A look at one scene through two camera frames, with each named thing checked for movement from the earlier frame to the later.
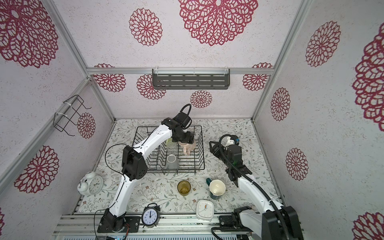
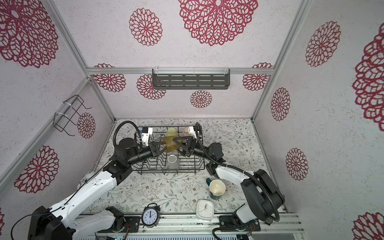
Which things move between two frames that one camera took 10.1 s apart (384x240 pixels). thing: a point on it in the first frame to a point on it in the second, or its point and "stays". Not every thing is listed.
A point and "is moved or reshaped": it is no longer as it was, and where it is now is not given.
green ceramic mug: [169, 141] is moved or reshaped
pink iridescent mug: [187, 148] is moved or reshaped
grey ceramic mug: [172, 163] stays
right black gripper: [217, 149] to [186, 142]
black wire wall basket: [68, 112] stays
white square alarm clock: [205, 209] stays
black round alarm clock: [150, 215] stays
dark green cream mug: [216, 188] stays
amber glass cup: [184, 187] to [171, 145]
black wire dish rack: [173, 155] stays
